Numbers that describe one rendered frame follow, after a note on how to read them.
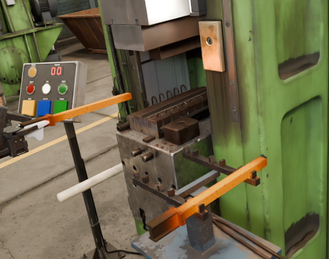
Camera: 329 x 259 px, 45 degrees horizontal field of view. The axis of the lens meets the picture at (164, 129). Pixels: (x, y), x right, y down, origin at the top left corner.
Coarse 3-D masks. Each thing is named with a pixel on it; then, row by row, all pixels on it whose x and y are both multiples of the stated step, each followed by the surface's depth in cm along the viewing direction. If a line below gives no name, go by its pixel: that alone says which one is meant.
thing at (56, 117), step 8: (120, 96) 149; (128, 96) 151; (88, 104) 143; (96, 104) 143; (104, 104) 145; (112, 104) 147; (64, 112) 137; (72, 112) 137; (80, 112) 139; (88, 112) 141; (32, 120) 130; (40, 120) 130; (48, 120) 133; (56, 120) 134
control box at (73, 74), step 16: (32, 64) 197; (48, 64) 192; (64, 64) 188; (80, 64) 187; (32, 80) 196; (48, 80) 191; (64, 80) 187; (80, 80) 187; (32, 96) 195; (48, 96) 190; (64, 96) 186; (80, 96) 188
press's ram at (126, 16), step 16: (112, 0) 151; (128, 0) 143; (144, 0) 136; (160, 0) 140; (176, 0) 145; (112, 16) 155; (128, 16) 147; (144, 16) 140; (160, 16) 142; (176, 16) 146
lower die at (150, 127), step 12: (180, 96) 183; (144, 108) 177; (156, 108) 169; (168, 108) 167; (180, 108) 167; (192, 108) 169; (132, 120) 171; (144, 120) 164; (156, 120) 158; (168, 120) 161; (144, 132) 167; (156, 132) 160
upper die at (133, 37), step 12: (156, 24) 147; (168, 24) 151; (180, 24) 155; (192, 24) 159; (120, 36) 155; (132, 36) 149; (144, 36) 145; (156, 36) 149; (168, 36) 152; (180, 36) 156; (192, 36) 160; (120, 48) 158; (132, 48) 152; (144, 48) 146
